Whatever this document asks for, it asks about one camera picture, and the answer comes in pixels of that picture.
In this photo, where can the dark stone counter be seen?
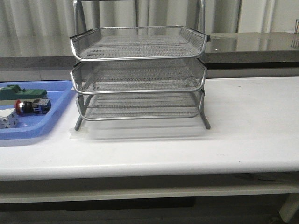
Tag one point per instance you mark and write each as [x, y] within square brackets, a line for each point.
[278, 49]

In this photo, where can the silver mesh top tray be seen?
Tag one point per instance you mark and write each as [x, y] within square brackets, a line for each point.
[137, 43]

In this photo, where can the silver mesh bottom tray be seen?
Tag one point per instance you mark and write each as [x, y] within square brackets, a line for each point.
[100, 107]

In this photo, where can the green terminal block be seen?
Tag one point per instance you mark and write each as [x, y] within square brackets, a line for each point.
[14, 92]

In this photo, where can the silver mesh tray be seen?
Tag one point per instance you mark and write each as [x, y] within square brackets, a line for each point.
[137, 43]
[139, 76]
[100, 107]

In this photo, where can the blue plastic tray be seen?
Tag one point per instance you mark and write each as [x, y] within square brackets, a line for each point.
[60, 94]

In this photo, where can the red emergency stop button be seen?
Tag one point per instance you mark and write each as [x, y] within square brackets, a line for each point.
[38, 106]

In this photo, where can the grey metal rack frame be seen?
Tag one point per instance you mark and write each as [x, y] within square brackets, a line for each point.
[202, 115]

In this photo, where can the white grey cube block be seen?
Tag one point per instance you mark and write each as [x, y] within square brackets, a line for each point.
[8, 118]

